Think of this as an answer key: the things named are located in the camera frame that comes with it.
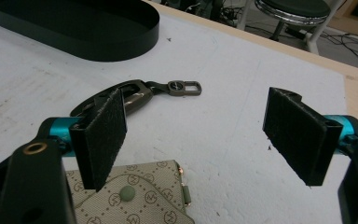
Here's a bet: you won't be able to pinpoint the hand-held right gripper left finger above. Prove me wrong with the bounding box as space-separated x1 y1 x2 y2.
37 88 129 193

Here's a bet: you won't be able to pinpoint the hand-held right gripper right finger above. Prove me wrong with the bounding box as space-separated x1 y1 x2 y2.
262 87 358 187

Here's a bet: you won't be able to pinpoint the beige patterned wallet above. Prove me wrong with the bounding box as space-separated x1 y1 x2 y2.
65 160 196 224

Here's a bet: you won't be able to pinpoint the black oval tray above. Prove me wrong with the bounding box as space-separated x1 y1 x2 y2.
0 0 161 63

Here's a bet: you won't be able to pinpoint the round black stool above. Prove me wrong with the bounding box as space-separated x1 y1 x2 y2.
237 0 344 55

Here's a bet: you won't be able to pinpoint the dark metal carabiner keychain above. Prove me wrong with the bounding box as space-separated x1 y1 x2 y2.
69 79 203 118

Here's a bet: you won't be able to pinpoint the black floor cables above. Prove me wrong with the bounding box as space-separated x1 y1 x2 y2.
180 0 358 72

